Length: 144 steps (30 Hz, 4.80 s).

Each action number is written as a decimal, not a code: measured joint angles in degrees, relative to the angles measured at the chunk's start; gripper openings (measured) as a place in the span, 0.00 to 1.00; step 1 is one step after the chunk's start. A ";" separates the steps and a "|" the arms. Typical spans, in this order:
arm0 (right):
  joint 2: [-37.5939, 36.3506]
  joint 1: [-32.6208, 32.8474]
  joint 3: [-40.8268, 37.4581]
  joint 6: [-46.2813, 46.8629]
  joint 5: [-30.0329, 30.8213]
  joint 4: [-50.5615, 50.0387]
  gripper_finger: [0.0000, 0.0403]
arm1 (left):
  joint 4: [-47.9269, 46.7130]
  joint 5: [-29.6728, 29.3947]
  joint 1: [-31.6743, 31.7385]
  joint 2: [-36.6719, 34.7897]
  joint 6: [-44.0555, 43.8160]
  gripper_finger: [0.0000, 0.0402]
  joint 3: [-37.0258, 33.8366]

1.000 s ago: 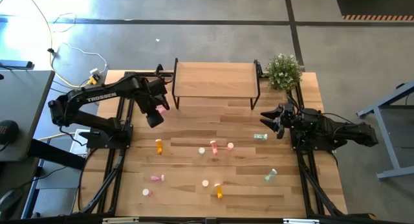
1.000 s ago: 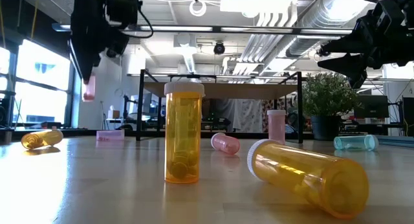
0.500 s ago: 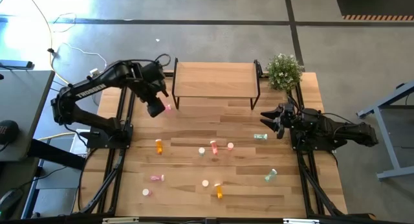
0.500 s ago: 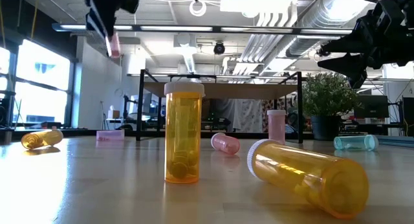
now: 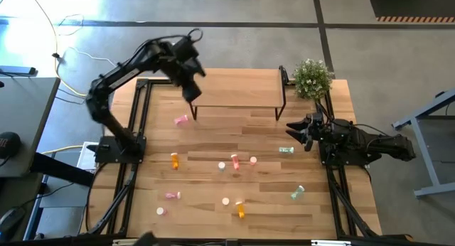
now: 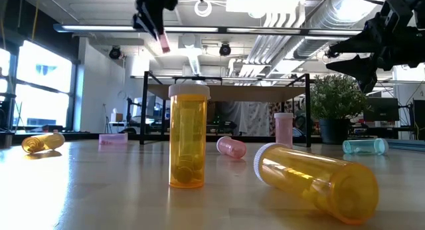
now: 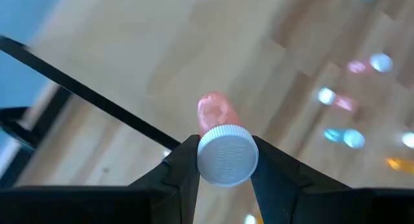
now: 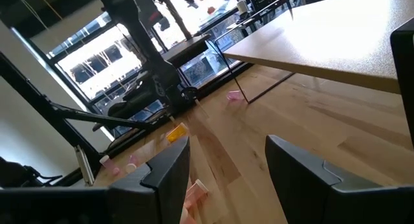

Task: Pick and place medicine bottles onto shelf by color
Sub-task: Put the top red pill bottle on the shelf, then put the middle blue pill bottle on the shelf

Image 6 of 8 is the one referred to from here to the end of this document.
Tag white coiled cable ring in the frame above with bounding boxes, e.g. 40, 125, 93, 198
193, 0, 213, 18

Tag green medicine bottle white cap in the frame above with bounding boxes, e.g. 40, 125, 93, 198
342, 138, 390, 156

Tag wooden shelf black metal legs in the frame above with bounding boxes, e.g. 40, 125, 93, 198
139, 70, 313, 148

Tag silver ventilation duct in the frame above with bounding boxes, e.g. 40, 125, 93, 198
292, 0, 386, 60

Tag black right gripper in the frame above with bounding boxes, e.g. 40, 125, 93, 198
325, 0, 425, 94

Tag black round ceiling spotlight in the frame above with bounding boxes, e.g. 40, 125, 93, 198
218, 43, 232, 57
108, 45, 122, 60

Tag large bright window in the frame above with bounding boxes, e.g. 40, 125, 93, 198
0, 40, 76, 133

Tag orange medicine bottle white cap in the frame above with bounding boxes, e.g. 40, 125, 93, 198
253, 142, 380, 225
21, 132, 66, 155
168, 84, 211, 189

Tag white patterned hanging cloth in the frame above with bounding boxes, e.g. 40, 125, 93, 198
217, 101, 272, 137

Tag potted green plant dark pot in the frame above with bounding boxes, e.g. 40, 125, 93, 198
308, 73, 372, 146

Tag long linear ceiling light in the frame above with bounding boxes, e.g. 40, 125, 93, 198
52, 23, 425, 37

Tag black computer monitor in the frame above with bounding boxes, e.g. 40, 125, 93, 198
412, 99, 425, 141
363, 96, 401, 123

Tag white ceiling air unit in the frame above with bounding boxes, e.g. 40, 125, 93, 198
225, 0, 303, 20

